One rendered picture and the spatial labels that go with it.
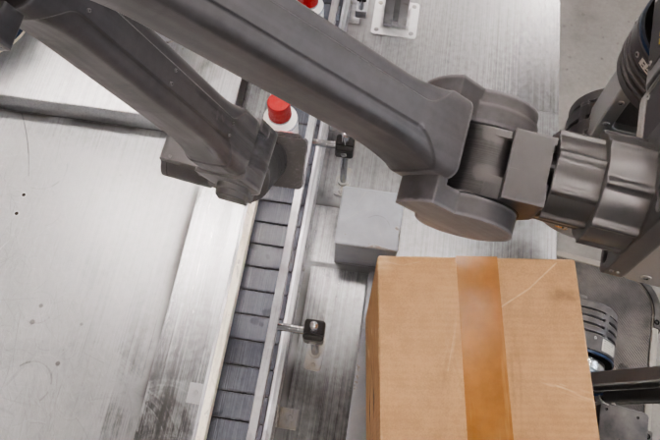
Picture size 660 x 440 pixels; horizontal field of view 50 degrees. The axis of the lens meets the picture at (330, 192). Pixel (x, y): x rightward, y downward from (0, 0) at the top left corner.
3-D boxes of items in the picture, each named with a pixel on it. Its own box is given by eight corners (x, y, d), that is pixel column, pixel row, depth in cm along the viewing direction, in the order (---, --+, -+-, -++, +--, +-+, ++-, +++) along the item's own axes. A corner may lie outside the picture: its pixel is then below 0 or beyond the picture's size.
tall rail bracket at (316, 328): (280, 337, 110) (273, 306, 95) (326, 344, 110) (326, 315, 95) (276, 357, 109) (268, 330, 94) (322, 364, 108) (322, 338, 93)
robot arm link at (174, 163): (244, 198, 71) (268, 121, 73) (136, 169, 72) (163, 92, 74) (254, 220, 83) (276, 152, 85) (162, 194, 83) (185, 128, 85)
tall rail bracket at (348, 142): (311, 170, 123) (309, 120, 108) (353, 175, 123) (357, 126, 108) (308, 186, 122) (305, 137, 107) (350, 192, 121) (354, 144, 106)
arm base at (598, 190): (618, 281, 56) (688, 220, 45) (517, 254, 57) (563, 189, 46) (629, 187, 59) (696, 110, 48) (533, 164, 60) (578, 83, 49)
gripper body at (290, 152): (231, 126, 90) (215, 136, 83) (308, 137, 89) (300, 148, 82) (227, 175, 92) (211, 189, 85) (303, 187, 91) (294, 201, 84)
